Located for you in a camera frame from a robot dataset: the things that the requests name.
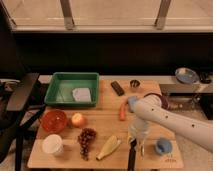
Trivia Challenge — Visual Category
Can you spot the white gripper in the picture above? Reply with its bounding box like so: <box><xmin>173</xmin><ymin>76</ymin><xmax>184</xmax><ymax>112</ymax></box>
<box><xmin>128</xmin><ymin>118</ymin><xmax>149</xmax><ymax>144</ymax></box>

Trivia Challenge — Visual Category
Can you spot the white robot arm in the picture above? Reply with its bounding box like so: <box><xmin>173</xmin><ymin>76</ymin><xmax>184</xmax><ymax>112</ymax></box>
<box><xmin>127</xmin><ymin>93</ymin><xmax>213</xmax><ymax>153</ymax></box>

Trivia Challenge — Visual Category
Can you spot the orange carrot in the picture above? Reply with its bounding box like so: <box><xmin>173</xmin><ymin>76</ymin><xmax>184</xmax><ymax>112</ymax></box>
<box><xmin>119</xmin><ymin>102</ymin><xmax>127</xmax><ymax>121</ymax></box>

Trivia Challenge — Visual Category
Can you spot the blue sponge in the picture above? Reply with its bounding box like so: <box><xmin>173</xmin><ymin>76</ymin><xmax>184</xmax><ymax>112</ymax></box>
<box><xmin>127</xmin><ymin>96</ymin><xmax>138</xmax><ymax>113</ymax></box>

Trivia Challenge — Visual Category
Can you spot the blue small cup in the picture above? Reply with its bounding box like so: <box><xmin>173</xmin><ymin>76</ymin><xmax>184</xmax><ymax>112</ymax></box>
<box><xmin>155</xmin><ymin>137</ymin><xmax>173</xmax><ymax>155</ymax></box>

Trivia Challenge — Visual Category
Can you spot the purple bowl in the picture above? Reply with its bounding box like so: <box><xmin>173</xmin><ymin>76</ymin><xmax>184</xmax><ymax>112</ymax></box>
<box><xmin>143</xmin><ymin>92</ymin><xmax>170</xmax><ymax>111</ymax></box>

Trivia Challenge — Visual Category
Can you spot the black rectangular block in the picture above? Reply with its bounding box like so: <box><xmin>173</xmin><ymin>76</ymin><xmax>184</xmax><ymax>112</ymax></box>
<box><xmin>111</xmin><ymin>81</ymin><xmax>125</xmax><ymax>96</ymax></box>

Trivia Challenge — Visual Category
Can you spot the small metal cup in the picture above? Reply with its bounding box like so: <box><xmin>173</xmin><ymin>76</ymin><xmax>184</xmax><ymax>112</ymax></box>
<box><xmin>130</xmin><ymin>80</ymin><xmax>140</xmax><ymax>89</ymax></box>

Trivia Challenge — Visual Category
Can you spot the dark grape bunch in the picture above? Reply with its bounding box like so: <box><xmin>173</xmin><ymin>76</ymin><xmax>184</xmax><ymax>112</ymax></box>
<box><xmin>77</xmin><ymin>128</ymin><xmax>97</xmax><ymax>160</ymax></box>

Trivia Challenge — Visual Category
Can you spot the red yellow apple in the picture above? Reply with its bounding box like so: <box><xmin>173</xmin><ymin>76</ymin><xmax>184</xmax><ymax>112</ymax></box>
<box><xmin>71</xmin><ymin>113</ymin><xmax>86</xmax><ymax>128</ymax></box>

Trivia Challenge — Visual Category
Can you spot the grey cloth in tray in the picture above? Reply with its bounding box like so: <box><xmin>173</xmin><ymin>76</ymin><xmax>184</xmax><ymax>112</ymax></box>
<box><xmin>72</xmin><ymin>88</ymin><xmax>91</xmax><ymax>102</ymax></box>

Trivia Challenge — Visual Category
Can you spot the silver metal plate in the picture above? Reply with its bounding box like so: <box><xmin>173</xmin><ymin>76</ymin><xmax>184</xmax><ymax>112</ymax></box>
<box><xmin>175</xmin><ymin>67</ymin><xmax>199</xmax><ymax>84</ymax></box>

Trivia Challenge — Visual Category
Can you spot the wooden board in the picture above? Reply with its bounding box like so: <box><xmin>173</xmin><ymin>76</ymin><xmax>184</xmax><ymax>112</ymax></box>
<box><xmin>28</xmin><ymin>80</ymin><xmax>183</xmax><ymax>170</ymax></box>

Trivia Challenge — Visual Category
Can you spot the green plastic tray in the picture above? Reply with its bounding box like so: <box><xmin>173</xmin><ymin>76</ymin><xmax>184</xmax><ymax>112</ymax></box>
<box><xmin>45</xmin><ymin>72</ymin><xmax>99</xmax><ymax>108</ymax></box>

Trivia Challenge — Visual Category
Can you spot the black object on shelf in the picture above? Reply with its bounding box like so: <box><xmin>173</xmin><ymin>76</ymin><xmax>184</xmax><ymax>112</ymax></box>
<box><xmin>199</xmin><ymin>72</ymin><xmax>211</xmax><ymax>84</ymax></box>

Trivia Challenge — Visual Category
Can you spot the orange plastic bowl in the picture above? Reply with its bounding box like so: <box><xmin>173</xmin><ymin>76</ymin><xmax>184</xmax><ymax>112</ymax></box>
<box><xmin>41</xmin><ymin>110</ymin><xmax>68</xmax><ymax>133</ymax></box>

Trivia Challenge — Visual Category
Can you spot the white paper cup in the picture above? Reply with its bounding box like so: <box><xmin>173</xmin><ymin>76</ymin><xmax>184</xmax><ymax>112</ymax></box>
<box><xmin>42</xmin><ymin>134</ymin><xmax>63</xmax><ymax>156</ymax></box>

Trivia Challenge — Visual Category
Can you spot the black chair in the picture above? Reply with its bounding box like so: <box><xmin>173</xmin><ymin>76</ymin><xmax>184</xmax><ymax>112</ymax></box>
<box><xmin>0</xmin><ymin>73</ymin><xmax>46</xmax><ymax>171</ymax></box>

